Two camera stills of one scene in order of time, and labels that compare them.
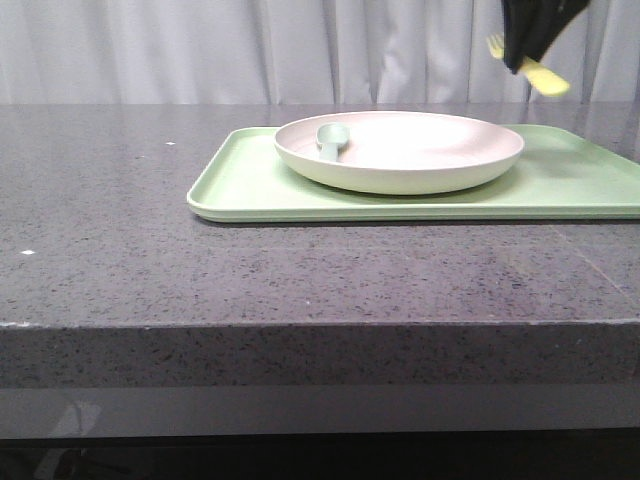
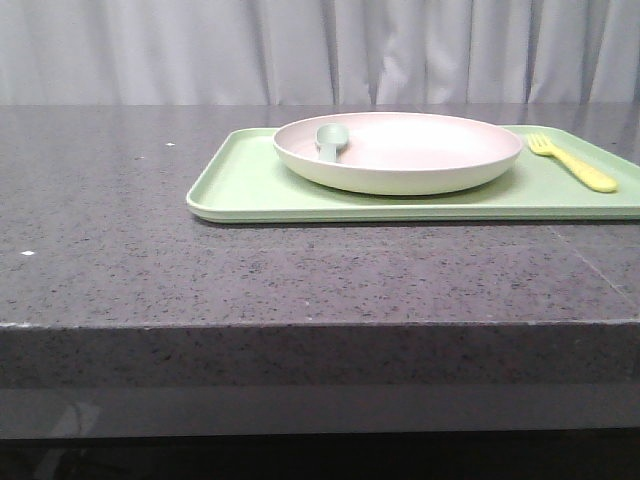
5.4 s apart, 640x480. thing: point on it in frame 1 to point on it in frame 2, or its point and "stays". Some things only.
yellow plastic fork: (540, 77) to (592, 176)
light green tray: (564, 172) stays
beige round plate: (400, 152) stays
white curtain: (86, 52) stays
